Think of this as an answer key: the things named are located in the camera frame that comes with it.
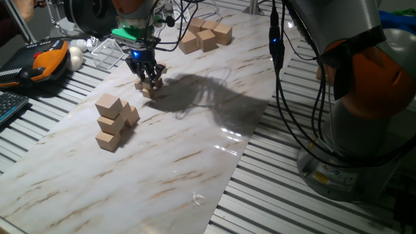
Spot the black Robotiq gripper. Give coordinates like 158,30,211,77
125,47,166,82

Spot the dark red sleeved forearm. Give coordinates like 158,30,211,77
0,5,20,46

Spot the bare person hand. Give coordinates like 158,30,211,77
13,0,46,22

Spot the clear plastic box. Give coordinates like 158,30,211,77
90,38,125,71

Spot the medium wooden cube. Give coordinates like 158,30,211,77
95,130,123,153
125,105,141,128
119,99,133,123
94,93,124,120
96,115,125,136

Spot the large wooden cube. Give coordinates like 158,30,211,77
196,29,218,53
200,19,220,33
187,18,206,35
213,23,233,46
178,31,200,55

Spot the white power strip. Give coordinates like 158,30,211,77
167,0,192,30

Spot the white plug adapter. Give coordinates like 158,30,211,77
70,36,100,52

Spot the white egg shaped object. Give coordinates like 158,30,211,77
66,46,85,72

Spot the black round spool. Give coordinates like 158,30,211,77
63,0,118,38

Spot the marble pattern mat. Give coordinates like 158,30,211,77
0,12,303,234

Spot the orange black teach pendant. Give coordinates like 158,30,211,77
0,37,71,88

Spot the black computer keyboard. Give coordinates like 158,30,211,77
0,92,30,126

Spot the blue bag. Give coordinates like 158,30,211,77
378,11,416,33

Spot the green cloth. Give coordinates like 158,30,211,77
391,8,416,17

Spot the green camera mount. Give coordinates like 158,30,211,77
111,27,156,42

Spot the aluminium upright post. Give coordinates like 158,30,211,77
242,0,264,16

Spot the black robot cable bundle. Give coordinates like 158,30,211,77
142,0,358,166

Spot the aluminium frame profile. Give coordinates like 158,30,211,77
3,0,36,45

